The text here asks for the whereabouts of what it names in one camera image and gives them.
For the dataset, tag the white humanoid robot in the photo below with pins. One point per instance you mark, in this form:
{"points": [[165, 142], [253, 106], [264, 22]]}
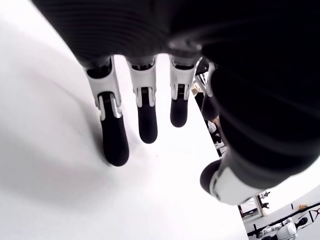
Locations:
{"points": [[287, 228]]}

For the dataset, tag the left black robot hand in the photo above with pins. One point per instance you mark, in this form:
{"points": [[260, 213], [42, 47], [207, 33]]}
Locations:
{"points": [[225, 37]]}

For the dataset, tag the black wheeled gantry frame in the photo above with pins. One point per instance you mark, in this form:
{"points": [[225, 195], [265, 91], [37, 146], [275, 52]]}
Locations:
{"points": [[315, 212]]}

